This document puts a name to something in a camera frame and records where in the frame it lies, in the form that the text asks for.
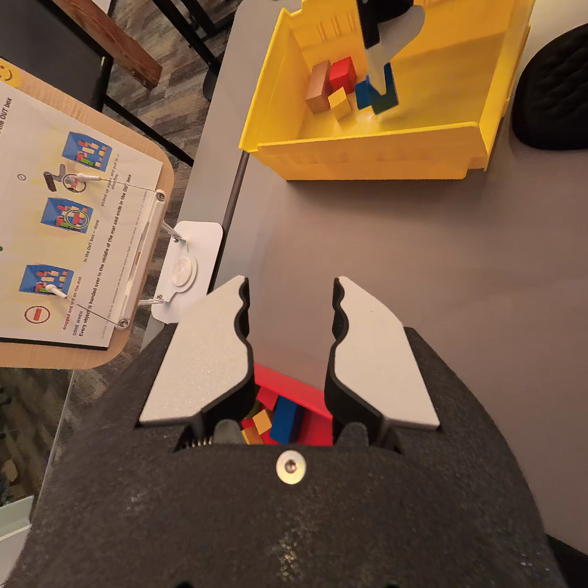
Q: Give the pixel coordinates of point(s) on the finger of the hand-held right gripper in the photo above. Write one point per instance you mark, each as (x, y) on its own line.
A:
(377, 69)

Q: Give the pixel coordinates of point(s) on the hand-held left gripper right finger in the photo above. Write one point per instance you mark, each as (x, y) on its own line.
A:
(381, 367)

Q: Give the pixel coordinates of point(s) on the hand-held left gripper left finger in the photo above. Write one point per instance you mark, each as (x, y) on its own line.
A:
(202, 358)

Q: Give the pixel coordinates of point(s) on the blue wooden cylinder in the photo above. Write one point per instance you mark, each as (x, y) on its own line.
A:
(365, 94)

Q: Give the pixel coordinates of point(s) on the red plastic bin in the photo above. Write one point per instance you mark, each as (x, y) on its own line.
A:
(294, 383)

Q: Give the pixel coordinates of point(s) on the yellow plastic bin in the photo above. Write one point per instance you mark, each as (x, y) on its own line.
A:
(413, 151)

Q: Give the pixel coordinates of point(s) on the red wooden cube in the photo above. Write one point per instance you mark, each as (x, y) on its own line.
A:
(342, 73)

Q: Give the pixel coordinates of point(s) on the natural wooden block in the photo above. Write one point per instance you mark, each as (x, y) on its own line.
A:
(318, 89)

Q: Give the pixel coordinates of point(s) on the blue rectangular wooden block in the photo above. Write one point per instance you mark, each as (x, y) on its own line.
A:
(285, 420)

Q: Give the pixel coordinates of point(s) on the white paper holder bar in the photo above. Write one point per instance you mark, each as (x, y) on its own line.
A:
(142, 257)

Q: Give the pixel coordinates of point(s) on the black mesh pad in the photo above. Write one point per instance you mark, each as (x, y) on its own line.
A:
(556, 92)

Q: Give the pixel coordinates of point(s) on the wooden beam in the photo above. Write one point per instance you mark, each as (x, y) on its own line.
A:
(115, 41)

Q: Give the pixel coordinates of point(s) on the black framed panel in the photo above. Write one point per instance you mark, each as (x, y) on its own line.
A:
(41, 41)

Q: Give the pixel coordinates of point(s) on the yellow smiley sticker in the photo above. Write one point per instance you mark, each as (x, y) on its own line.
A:
(9, 73)

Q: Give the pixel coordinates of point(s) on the clear stand bracket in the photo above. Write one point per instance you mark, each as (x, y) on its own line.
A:
(183, 273)

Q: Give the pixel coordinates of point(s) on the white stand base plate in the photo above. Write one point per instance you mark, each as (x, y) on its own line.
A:
(202, 239)

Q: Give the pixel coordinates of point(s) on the black metal frame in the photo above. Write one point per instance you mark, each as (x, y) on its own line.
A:
(147, 131)

